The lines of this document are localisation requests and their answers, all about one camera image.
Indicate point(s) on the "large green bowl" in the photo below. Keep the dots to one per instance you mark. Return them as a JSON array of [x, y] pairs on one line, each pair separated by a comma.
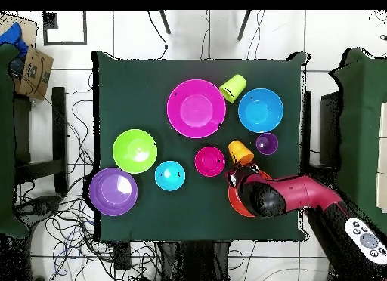
[[134, 151]]

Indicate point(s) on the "small blue bowl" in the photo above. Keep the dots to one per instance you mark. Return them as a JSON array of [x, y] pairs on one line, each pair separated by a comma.
[[169, 176]]

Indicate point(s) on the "large orange-red bowl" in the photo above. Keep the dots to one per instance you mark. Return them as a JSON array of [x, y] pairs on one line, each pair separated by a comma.
[[235, 202]]

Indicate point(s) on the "blue cloth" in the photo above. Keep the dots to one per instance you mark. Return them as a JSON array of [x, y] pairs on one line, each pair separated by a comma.
[[12, 36]]

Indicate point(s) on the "grey pedestal foot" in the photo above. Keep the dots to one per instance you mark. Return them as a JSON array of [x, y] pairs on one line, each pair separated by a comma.
[[39, 205]]

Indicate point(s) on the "purple cup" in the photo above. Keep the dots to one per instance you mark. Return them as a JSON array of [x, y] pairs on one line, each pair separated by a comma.
[[266, 143]]

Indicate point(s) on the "black frame stand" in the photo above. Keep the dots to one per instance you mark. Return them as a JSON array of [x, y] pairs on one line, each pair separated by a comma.
[[59, 127]]

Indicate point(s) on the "black power strip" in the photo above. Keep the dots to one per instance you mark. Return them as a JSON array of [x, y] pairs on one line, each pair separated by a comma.
[[122, 256]]

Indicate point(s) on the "small red-pink bowl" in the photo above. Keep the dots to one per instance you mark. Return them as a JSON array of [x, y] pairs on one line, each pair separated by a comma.
[[208, 161]]

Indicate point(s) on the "green cup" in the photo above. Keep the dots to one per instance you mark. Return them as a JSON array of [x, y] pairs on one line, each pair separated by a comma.
[[233, 88]]

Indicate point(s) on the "orange cup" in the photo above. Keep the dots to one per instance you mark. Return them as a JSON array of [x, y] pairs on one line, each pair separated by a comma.
[[240, 152]]

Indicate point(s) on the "large blue bowl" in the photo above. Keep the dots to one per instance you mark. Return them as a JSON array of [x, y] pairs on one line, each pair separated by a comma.
[[260, 110]]

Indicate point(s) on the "cardboard box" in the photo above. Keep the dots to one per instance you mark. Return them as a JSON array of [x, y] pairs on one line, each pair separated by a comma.
[[34, 72]]

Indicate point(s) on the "black cabinet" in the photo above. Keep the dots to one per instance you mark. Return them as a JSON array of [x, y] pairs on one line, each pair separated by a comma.
[[329, 127]]

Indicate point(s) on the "large pink bowl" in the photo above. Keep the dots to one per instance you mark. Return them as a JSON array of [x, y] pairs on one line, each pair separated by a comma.
[[196, 108]]

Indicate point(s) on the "white box stack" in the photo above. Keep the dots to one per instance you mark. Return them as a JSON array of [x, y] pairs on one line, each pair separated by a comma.
[[382, 157]]

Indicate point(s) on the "neighbouring green covered table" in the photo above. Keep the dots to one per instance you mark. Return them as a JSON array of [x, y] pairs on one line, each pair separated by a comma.
[[6, 142], [362, 127]]

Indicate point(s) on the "large purple bowl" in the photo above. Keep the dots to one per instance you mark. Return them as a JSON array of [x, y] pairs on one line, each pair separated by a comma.
[[112, 192]]

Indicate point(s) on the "dark green tablecloth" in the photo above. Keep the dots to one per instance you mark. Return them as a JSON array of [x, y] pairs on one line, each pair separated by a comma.
[[136, 96]]

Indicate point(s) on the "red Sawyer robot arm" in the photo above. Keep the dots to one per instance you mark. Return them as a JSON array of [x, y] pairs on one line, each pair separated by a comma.
[[302, 192]]

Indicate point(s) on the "black tripod leg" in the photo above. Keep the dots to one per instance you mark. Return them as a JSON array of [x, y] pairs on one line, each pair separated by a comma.
[[165, 22], [243, 25]]

